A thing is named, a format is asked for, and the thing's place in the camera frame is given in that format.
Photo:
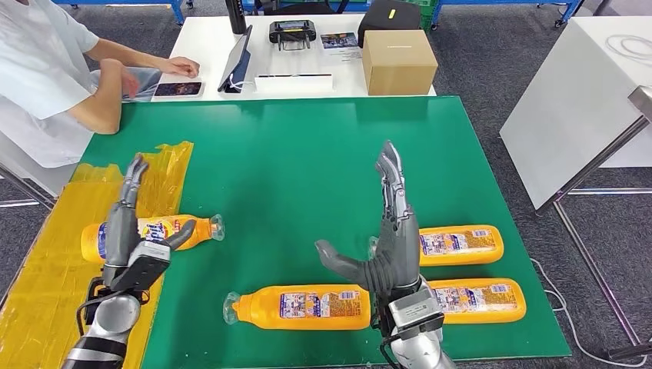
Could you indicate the person's left hand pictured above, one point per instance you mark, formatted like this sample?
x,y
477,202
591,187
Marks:
x,y
178,66

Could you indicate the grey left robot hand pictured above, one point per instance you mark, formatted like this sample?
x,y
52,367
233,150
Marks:
x,y
119,234

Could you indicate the person's right hand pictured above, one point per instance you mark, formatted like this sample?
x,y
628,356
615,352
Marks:
x,y
129,84

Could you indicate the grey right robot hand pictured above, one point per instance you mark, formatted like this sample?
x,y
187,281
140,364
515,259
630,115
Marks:
x,y
402,254

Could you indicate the orange detergent bottle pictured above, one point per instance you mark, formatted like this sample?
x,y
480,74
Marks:
x,y
484,259
89,244
265,308
479,316

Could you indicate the person's right forearm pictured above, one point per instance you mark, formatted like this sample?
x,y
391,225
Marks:
x,y
104,107

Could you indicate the person's left forearm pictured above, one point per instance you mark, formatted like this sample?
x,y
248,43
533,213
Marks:
x,y
127,56

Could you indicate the smartphone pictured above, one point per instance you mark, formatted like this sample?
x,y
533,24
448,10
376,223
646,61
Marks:
x,y
178,89

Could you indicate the yellow taped cardboard sheet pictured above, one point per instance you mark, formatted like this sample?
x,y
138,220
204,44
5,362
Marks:
x,y
76,203

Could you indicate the dark tablet with blue cover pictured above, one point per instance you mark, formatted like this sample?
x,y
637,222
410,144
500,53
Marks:
x,y
235,61

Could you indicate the black cylindrical flask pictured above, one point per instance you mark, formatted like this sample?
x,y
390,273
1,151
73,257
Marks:
x,y
237,18

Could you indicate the person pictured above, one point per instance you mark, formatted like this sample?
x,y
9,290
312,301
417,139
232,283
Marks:
x,y
35,76

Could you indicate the green table board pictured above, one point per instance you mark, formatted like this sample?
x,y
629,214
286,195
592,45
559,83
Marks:
x,y
331,163

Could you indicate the white flat box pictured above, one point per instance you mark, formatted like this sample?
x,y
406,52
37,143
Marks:
x,y
294,85

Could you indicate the black handheld controller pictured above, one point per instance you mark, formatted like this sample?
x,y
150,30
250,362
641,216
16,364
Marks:
x,y
293,31

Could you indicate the printed leaflet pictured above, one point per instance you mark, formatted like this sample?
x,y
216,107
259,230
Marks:
x,y
340,40

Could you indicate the brown cardboard box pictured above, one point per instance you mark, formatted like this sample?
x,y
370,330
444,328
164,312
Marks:
x,y
400,66

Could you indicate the black bag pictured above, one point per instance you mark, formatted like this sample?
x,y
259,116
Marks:
x,y
387,23

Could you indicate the white side table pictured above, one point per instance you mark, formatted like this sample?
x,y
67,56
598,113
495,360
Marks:
x,y
575,102

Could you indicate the green plastic crate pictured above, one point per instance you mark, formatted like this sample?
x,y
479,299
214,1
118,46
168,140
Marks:
x,y
429,15

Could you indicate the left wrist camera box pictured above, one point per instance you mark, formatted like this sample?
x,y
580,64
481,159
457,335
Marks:
x,y
142,267

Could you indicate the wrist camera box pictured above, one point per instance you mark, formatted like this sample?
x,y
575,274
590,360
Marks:
x,y
415,310
142,267

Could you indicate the blue metal rack frame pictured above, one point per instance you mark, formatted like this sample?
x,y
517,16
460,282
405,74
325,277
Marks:
x,y
572,10
177,10

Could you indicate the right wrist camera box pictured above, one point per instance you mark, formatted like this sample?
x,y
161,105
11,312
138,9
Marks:
x,y
415,310

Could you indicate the grey metal table frame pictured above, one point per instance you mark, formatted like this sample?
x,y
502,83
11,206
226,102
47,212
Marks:
x,y
596,163

